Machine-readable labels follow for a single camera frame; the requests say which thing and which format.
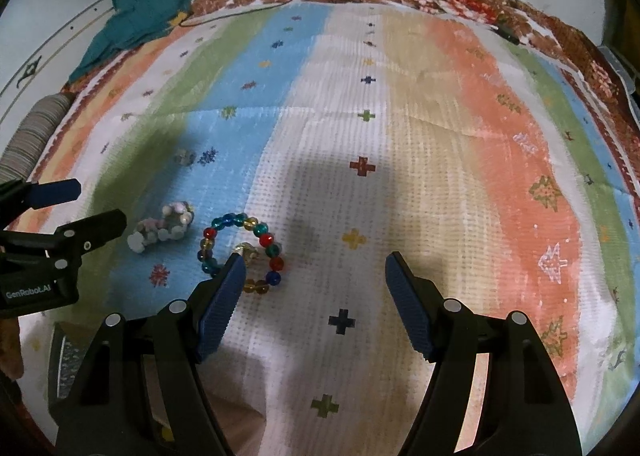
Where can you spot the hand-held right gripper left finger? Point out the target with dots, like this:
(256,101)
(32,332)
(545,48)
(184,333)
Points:
(220,311)

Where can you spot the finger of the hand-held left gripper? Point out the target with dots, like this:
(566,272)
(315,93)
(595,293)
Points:
(50,193)
(90,230)

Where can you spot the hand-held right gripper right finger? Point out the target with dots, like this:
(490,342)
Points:
(410,306)

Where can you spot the person's left hand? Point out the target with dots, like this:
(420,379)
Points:
(10,346)

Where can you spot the rolled grey striped cloth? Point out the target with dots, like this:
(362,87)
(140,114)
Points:
(30,136)

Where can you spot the striped pastel woven mat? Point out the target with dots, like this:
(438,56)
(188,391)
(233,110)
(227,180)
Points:
(450,136)

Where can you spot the teal cloth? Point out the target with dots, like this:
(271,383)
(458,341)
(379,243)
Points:
(145,6)

